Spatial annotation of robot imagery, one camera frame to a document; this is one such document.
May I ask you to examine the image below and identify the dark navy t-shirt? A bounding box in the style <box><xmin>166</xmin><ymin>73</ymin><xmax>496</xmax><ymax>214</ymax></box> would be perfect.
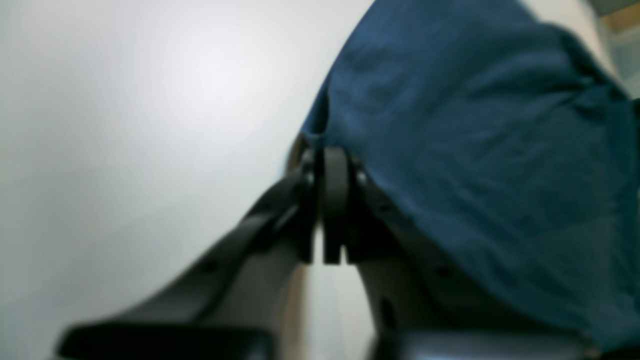
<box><xmin>301</xmin><ymin>0</ymin><xmax>639</xmax><ymax>351</ymax></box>

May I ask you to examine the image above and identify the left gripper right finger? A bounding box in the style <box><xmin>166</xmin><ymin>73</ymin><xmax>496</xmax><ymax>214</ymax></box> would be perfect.
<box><xmin>322</xmin><ymin>148</ymin><xmax>595</xmax><ymax>360</ymax></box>

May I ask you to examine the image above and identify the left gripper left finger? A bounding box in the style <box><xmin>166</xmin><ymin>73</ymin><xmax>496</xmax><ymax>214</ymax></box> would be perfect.
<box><xmin>57</xmin><ymin>150</ymin><xmax>318</xmax><ymax>360</ymax></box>

